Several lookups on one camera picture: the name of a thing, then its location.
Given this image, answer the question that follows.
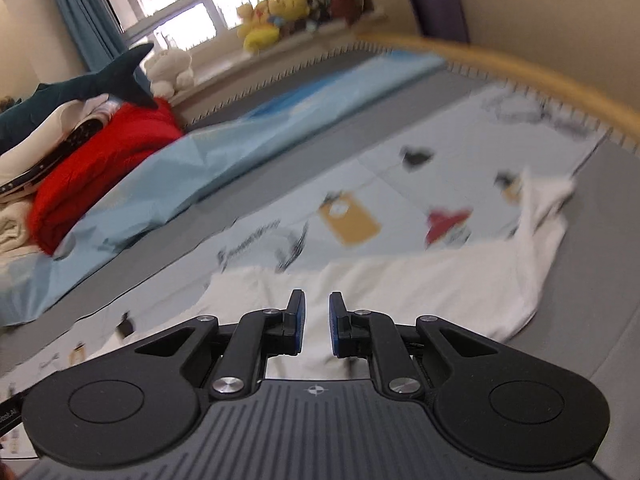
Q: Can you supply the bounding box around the purple box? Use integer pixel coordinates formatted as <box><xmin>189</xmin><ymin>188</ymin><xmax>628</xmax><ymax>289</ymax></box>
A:
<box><xmin>407</xmin><ymin>0</ymin><xmax>472</xmax><ymax>44</ymax></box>

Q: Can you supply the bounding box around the dark blue shark plush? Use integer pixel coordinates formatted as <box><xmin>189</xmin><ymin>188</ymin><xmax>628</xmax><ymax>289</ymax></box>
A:
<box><xmin>0</xmin><ymin>42</ymin><xmax>157</xmax><ymax>153</ymax></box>

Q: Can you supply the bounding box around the white windowsill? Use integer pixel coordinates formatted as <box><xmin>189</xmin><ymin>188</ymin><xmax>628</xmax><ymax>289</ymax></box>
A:
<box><xmin>182</xmin><ymin>7</ymin><xmax>392</xmax><ymax>103</ymax></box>

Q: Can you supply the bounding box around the blue curtain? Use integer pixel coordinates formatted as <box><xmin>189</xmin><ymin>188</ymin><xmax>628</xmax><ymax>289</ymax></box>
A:
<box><xmin>40</xmin><ymin>0</ymin><xmax>129</xmax><ymax>73</ymax></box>

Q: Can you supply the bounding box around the wooden bed frame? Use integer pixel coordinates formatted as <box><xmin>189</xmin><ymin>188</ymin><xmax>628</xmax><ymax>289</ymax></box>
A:
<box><xmin>356</xmin><ymin>29</ymin><xmax>640</xmax><ymax>147</ymax></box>

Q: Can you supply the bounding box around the yellow bear plush toy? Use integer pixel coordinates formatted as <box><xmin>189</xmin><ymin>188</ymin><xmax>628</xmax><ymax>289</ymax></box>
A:
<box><xmin>236</xmin><ymin>1</ymin><xmax>282</xmax><ymax>54</ymax></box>

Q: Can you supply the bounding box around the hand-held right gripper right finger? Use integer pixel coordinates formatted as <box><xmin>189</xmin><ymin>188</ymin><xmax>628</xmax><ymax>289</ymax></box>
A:
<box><xmin>327</xmin><ymin>291</ymin><xmax>507</xmax><ymax>402</ymax></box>

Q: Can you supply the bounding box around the white small garment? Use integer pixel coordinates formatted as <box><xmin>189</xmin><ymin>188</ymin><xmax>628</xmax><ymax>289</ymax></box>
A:
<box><xmin>197</xmin><ymin>170</ymin><xmax>577</xmax><ymax>382</ymax></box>

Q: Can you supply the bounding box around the black striped cloth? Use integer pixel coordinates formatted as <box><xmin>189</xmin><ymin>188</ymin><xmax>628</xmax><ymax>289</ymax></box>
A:
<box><xmin>0</xmin><ymin>110</ymin><xmax>112</xmax><ymax>197</ymax></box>

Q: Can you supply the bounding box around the white plush toy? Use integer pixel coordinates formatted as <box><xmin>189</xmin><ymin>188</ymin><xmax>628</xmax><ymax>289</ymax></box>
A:
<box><xmin>142</xmin><ymin>49</ymin><xmax>196</xmax><ymax>99</ymax></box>

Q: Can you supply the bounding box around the printed light bed sheet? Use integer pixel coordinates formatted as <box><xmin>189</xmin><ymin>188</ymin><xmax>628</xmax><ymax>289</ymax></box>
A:
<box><xmin>0</xmin><ymin>80</ymin><xmax>618</xmax><ymax>461</ymax></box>

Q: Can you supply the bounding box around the cream folded cloth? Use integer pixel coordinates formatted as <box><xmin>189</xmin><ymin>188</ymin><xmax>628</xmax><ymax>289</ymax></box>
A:
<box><xmin>0</xmin><ymin>97</ymin><xmax>118</xmax><ymax>257</ymax></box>

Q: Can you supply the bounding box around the light blue blanket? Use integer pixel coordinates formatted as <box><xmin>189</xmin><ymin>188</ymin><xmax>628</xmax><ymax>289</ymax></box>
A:
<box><xmin>0</xmin><ymin>52</ymin><xmax>447</xmax><ymax>327</ymax></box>

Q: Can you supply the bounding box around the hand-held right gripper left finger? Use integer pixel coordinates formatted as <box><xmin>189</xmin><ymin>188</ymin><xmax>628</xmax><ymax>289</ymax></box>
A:
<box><xmin>134</xmin><ymin>289</ymin><xmax>307</xmax><ymax>402</ymax></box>

